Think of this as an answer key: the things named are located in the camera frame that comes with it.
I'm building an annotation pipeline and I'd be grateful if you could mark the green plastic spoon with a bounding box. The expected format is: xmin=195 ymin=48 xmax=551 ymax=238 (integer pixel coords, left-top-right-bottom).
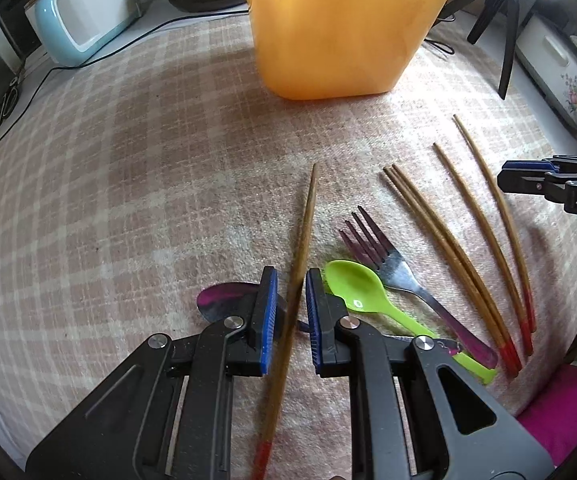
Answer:
xmin=324 ymin=260 xmax=498 ymax=386

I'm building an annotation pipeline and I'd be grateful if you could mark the iridescent metal spoon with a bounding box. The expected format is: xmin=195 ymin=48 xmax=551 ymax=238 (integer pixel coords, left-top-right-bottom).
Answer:
xmin=197 ymin=282 xmax=289 ymax=328

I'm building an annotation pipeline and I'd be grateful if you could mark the checked beige blanket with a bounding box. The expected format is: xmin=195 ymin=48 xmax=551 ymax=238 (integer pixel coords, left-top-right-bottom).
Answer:
xmin=0 ymin=10 xmax=577 ymax=466

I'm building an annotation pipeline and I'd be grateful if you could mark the light blue white toaster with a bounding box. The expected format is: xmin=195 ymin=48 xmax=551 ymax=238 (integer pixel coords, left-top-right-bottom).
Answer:
xmin=24 ymin=0 xmax=142 ymax=67

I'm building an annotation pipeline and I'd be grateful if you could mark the black power cable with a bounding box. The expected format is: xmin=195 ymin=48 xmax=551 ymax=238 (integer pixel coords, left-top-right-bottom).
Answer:
xmin=0 ymin=2 xmax=252 ymax=133

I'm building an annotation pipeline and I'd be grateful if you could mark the orange plastic container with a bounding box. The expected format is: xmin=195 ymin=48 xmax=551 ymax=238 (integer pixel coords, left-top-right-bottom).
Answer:
xmin=241 ymin=0 xmax=474 ymax=100

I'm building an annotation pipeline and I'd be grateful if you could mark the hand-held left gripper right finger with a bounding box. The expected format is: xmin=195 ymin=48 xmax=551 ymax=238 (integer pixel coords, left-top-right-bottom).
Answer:
xmin=304 ymin=267 xmax=554 ymax=480

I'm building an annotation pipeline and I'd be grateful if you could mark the white floral rice cooker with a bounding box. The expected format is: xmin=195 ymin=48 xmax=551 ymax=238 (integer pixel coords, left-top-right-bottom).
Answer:
xmin=515 ymin=12 xmax=577 ymax=130

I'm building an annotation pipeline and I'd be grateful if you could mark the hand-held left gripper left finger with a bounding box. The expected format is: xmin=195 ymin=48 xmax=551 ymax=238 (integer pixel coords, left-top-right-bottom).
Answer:
xmin=26 ymin=266 xmax=282 ymax=480

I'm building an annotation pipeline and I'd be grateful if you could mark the black tripod cable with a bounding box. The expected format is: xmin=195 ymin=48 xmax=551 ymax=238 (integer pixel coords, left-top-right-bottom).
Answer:
xmin=425 ymin=10 xmax=469 ymax=56

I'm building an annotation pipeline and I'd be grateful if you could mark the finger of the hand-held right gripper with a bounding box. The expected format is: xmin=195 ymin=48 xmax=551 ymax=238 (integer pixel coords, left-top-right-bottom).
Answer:
xmin=502 ymin=155 xmax=577 ymax=174
xmin=497 ymin=169 xmax=577 ymax=219

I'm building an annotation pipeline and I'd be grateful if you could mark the red-tipped wooden chopstick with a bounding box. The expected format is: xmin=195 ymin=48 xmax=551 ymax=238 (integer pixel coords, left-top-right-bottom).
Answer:
xmin=391 ymin=164 xmax=523 ymax=371
xmin=251 ymin=162 xmax=319 ymax=480
xmin=382 ymin=170 xmax=516 ymax=378
xmin=453 ymin=114 xmax=537 ymax=333
xmin=433 ymin=142 xmax=534 ymax=356

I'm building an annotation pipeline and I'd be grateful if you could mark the metal fork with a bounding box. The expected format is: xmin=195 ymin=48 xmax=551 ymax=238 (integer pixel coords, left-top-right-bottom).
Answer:
xmin=339 ymin=206 xmax=499 ymax=368

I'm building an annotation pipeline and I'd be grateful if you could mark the pink cloth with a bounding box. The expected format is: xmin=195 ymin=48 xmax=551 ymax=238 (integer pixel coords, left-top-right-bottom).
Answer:
xmin=515 ymin=365 xmax=577 ymax=466

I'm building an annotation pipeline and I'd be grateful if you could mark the black tripod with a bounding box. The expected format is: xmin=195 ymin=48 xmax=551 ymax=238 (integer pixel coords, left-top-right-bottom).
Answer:
xmin=435 ymin=0 xmax=525 ymax=101

